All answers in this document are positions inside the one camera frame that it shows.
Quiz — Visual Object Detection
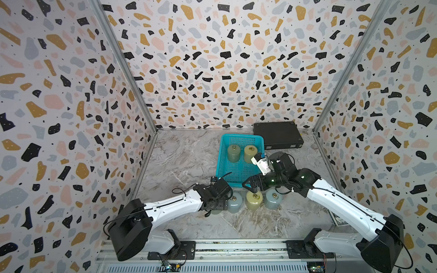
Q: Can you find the yellow canister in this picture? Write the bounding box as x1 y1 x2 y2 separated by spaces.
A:
244 145 258 164
245 191 263 211

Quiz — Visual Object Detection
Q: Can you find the blue-grey canister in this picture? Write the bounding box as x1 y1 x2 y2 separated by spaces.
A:
228 192 243 214
264 188 283 210

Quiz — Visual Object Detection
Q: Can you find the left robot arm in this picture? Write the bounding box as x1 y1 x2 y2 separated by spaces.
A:
104 177 233 262

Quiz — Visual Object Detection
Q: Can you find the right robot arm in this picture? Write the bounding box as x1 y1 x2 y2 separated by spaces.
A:
242 152 406 273

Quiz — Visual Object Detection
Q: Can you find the teal plastic mesh basket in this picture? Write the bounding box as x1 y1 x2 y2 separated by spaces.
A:
216 134 265 188

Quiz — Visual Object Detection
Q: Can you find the black flat case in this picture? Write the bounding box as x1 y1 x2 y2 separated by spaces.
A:
253 121 304 150

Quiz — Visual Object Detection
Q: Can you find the left circuit board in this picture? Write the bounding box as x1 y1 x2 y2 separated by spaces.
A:
159 260 183 273

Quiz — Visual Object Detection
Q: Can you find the circuit board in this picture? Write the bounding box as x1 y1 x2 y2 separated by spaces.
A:
307 262 325 273
159 260 183 273

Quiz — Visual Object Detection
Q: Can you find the printed card on table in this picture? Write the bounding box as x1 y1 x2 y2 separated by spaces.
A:
328 210 348 226

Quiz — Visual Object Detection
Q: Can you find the right circuit board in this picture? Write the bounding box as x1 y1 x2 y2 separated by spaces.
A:
307 262 325 273

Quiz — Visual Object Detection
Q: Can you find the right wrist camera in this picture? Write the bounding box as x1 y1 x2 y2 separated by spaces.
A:
251 152 272 175

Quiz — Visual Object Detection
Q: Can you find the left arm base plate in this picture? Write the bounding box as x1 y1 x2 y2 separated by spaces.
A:
147 241 196 261

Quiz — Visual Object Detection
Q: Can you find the aluminium mounting rail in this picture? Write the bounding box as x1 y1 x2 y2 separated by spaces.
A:
95 239 374 273

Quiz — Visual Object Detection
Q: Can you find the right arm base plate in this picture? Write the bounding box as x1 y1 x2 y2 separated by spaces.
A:
285 240 335 259

